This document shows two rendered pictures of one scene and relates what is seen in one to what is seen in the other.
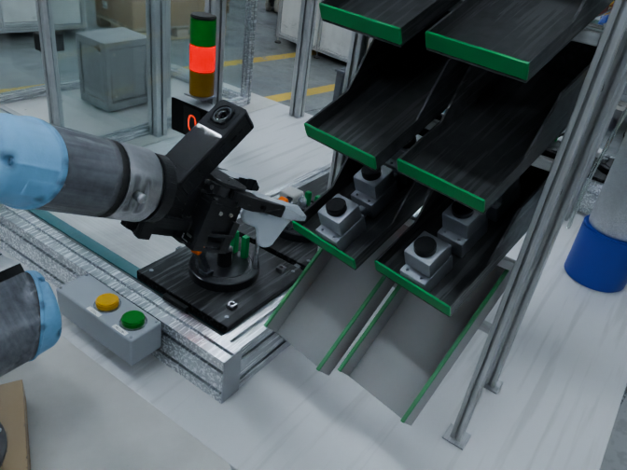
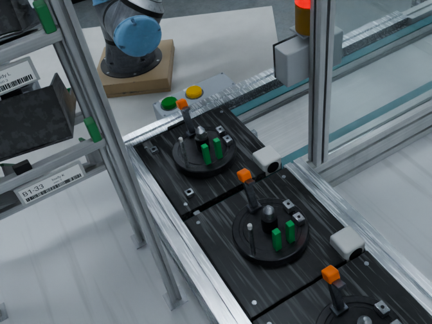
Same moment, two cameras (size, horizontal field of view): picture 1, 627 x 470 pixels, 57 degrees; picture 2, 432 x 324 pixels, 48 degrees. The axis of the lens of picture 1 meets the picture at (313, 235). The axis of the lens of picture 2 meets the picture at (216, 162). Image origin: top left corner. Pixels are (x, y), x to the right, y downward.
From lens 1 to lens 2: 1.47 m
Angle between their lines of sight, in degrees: 89
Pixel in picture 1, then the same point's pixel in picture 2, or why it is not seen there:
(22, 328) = (112, 27)
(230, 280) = (177, 148)
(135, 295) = (198, 106)
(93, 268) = (241, 86)
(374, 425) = (45, 258)
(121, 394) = not seen: hidden behind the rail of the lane
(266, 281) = (179, 180)
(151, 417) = not seen: hidden behind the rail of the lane
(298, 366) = (126, 225)
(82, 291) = (213, 82)
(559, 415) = not seen: outside the picture
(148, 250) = (286, 129)
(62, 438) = (135, 105)
